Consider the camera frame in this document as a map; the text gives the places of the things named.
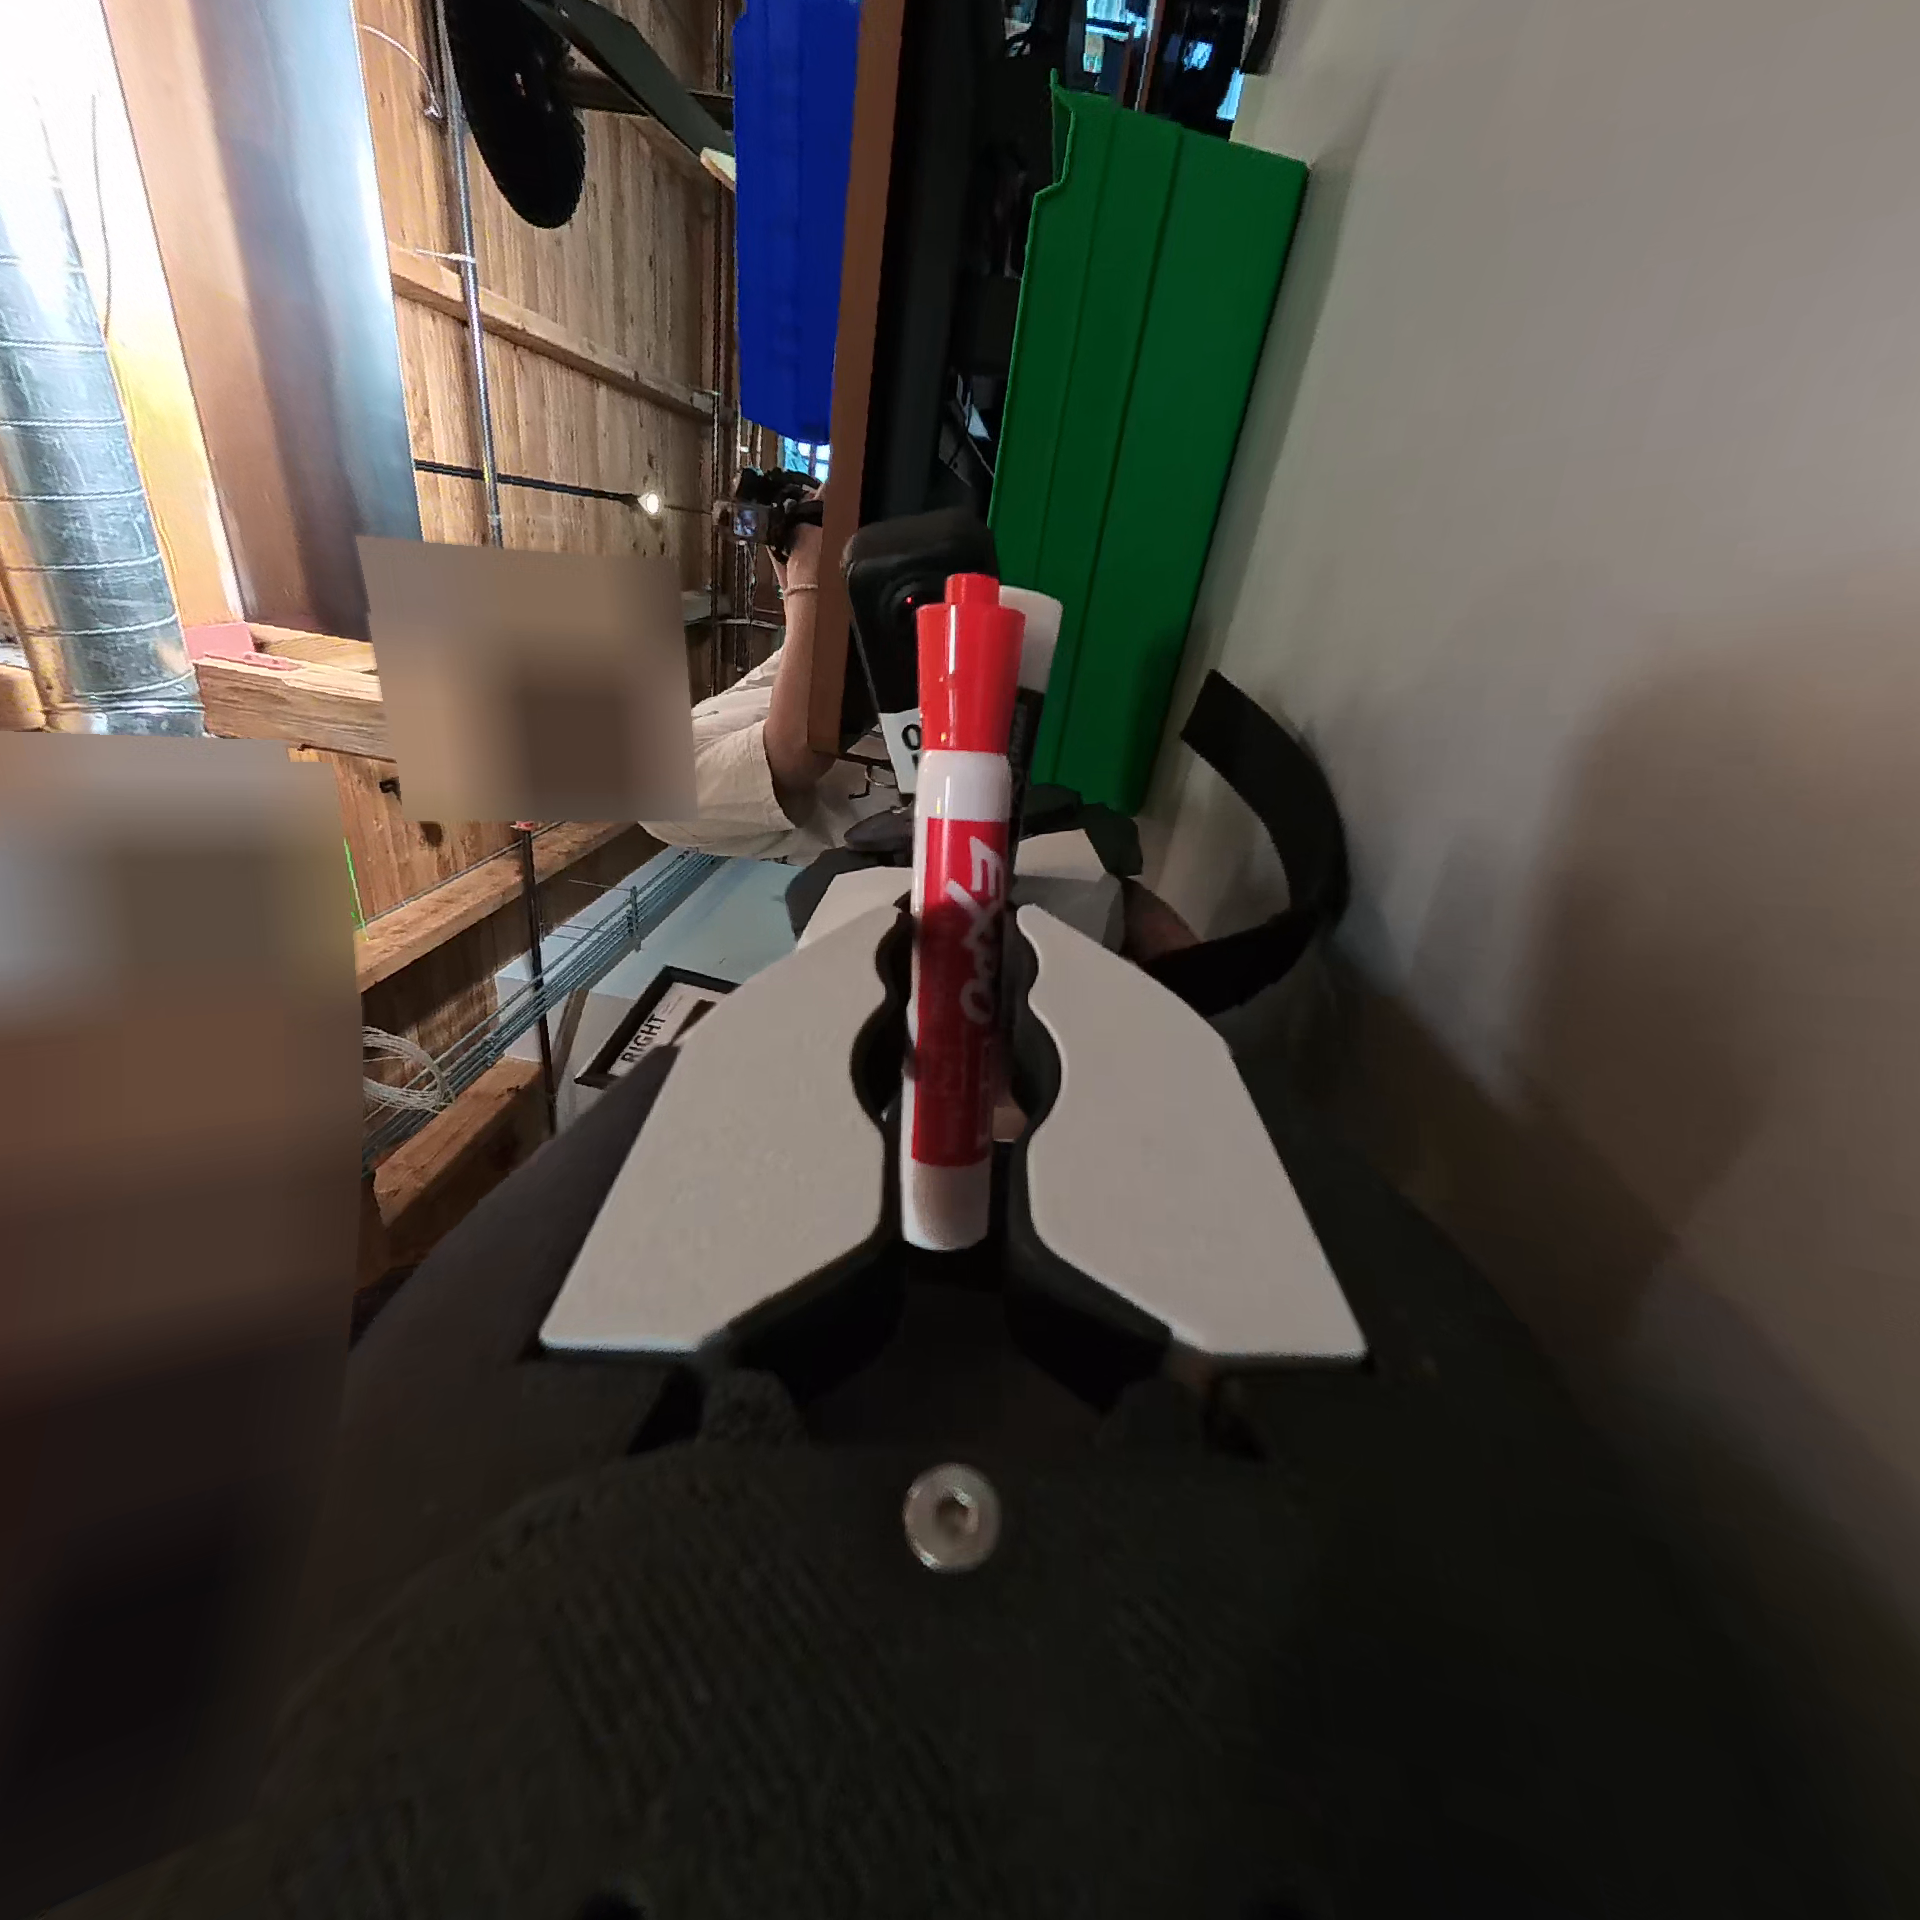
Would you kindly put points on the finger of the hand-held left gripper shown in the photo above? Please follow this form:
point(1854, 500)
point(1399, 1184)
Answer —
point(856, 907)
point(1073, 886)

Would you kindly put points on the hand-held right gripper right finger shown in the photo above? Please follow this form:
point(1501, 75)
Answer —
point(1185, 1171)

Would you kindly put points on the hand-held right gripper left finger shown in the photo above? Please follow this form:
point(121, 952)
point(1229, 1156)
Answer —
point(720, 1155)

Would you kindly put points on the red dry erase marker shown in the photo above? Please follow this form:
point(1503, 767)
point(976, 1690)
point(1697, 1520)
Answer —
point(960, 931)

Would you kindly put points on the black dry erase marker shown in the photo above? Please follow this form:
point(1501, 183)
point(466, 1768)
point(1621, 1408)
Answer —
point(1036, 630)

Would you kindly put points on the person's left hand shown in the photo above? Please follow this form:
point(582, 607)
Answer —
point(1161, 921)

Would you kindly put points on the large framed tag sign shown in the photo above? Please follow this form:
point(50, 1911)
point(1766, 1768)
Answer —
point(661, 1026)

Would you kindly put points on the green plastic bin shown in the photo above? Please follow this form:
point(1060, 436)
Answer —
point(1142, 450)

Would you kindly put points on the blue panel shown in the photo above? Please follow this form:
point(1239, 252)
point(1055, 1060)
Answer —
point(788, 225)

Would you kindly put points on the black disc on rod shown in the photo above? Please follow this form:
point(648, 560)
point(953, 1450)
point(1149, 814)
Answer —
point(518, 106)

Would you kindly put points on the rectangular silver duct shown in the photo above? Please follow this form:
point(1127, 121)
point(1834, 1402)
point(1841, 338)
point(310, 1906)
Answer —
point(285, 300)

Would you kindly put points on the round silver duct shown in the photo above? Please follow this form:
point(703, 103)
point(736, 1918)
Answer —
point(76, 523)

